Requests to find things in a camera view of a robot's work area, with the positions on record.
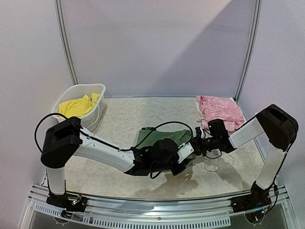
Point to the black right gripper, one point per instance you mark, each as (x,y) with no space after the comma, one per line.
(198,142)

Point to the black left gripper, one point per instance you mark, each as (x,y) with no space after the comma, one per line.
(180,170)

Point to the green sleeveless shirt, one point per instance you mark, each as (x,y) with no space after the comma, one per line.
(179,137)

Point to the yellow garment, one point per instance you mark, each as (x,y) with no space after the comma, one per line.
(78,107)

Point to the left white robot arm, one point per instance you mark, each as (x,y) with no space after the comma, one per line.
(69,138)

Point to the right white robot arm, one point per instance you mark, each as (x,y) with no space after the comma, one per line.
(275,125)

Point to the white plastic laundry basket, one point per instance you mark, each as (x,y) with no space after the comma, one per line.
(91,119)

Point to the pink folded shorts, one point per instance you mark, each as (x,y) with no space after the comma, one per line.
(226,109)

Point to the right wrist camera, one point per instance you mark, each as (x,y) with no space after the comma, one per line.
(216,130)

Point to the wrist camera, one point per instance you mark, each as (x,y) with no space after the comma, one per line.
(216,130)
(184,152)

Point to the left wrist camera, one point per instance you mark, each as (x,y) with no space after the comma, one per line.
(184,152)

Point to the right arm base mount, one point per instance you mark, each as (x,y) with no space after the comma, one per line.
(256,204)

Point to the aluminium front rail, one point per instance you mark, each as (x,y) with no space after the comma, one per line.
(216,212)

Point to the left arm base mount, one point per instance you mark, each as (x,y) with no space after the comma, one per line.
(70,203)

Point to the right aluminium corner post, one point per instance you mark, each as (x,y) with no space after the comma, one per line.
(249,50)

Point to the aluminium corner post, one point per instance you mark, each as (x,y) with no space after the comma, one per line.
(65,42)
(249,50)

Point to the left aluminium corner post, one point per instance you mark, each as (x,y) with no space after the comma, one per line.
(65,42)

